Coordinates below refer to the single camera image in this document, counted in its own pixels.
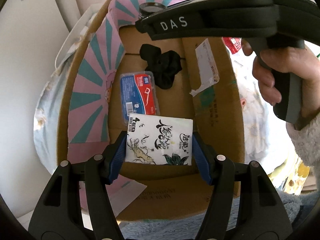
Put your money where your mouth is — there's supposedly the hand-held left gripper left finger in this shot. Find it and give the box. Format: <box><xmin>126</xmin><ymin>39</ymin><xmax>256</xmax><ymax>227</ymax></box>
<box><xmin>29</xmin><ymin>131</ymin><xmax>128</xmax><ymax>240</ymax></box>

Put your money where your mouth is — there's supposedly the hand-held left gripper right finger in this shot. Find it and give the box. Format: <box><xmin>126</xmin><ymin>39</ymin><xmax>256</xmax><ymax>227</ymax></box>
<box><xmin>191</xmin><ymin>132</ymin><xmax>293</xmax><ymax>240</ymax></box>

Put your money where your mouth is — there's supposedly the red packet with white label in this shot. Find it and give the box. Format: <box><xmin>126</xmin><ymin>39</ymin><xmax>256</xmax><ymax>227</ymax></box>
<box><xmin>222</xmin><ymin>37</ymin><xmax>243</xmax><ymax>55</ymax></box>

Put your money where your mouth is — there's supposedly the white printed tissue pack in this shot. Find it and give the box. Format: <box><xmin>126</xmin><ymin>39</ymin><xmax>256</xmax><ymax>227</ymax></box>
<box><xmin>124</xmin><ymin>113</ymin><xmax>194</xmax><ymax>166</ymax></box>

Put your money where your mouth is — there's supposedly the blue dental floss pick box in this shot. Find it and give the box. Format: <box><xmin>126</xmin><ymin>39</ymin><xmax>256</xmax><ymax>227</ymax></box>
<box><xmin>120</xmin><ymin>71</ymin><xmax>161</xmax><ymax>124</ymax></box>

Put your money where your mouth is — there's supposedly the cardboard box with pink flaps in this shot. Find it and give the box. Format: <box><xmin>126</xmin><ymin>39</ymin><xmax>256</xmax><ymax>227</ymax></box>
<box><xmin>57</xmin><ymin>0</ymin><xmax>246</xmax><ymax>223</ymax></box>

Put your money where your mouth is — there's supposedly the black scrunchie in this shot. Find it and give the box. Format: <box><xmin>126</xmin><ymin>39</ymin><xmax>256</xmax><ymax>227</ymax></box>
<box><xmin>139</xmin><ymin>43</ymin><xmax>183</xmax><ymax>90</ymax></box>

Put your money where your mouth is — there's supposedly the person's right forearm fluffy sleeve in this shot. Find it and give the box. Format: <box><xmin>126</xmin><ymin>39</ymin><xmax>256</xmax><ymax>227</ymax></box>
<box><xmin>285</xmin><ymin>112</ymin><xmax>320</xmax><ymax>167</ymax></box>

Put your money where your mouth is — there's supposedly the person's right hand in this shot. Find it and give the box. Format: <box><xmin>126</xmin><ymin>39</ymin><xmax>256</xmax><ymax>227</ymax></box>
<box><xmin>241</xmin><ymin>39</ymin><xmax>320</xmax><ymax>117</ymax></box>

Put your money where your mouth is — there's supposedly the white shipping label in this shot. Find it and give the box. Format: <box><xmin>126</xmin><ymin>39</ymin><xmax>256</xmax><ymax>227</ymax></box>
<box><xmin>189</xmin><ymin>38</ymin><xmax>221</xmax><ymax>97</ymax></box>

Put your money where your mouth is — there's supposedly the yellow floral blanket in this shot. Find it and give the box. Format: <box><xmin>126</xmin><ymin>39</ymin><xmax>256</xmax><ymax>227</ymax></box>
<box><xmin>269</xmin><ymin>152</ymin><xmax>311</xmax><ymax>193</ymax></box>

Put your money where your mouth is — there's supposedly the blue fluffy blanket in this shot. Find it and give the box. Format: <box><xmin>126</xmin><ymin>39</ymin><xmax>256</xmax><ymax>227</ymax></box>
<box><xmin>119</xmin><ymin>187</ymin><xmax>320</xmax><ymax>240</ymax></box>

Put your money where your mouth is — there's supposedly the white tray table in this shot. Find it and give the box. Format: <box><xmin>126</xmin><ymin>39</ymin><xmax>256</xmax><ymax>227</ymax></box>
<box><xmin>55</xmin><ymin>6</ymin><xmax>99</xmax><ymax>64</ymax></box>

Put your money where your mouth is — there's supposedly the white door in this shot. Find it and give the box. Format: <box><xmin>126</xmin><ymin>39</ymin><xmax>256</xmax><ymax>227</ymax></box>
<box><xmin>5</xmin><ymin>0</ymin><xmax>75</xmax><ymax>37</ymax></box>

